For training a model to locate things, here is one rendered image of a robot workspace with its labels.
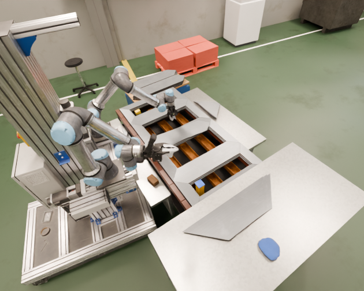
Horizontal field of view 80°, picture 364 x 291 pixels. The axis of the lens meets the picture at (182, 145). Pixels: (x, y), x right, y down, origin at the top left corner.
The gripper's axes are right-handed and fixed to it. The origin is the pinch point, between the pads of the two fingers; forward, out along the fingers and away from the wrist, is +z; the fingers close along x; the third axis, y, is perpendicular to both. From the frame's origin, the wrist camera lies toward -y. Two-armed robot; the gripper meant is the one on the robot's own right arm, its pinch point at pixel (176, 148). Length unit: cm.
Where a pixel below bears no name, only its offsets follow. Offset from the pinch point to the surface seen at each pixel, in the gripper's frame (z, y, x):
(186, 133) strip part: 1, 52, -81
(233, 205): 34, 39, 11
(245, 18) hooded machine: 121, 25, -473
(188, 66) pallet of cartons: -5, 84, -351
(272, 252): 52, 41, 38
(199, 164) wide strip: 13, 56, -42
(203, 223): 15.6, 40.6, 22.2
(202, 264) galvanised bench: 15, 45, 44
